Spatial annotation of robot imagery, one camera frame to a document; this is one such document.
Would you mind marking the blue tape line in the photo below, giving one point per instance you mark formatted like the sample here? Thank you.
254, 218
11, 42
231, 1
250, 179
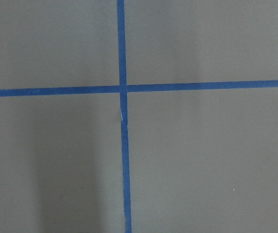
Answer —
121, 48
202, 85

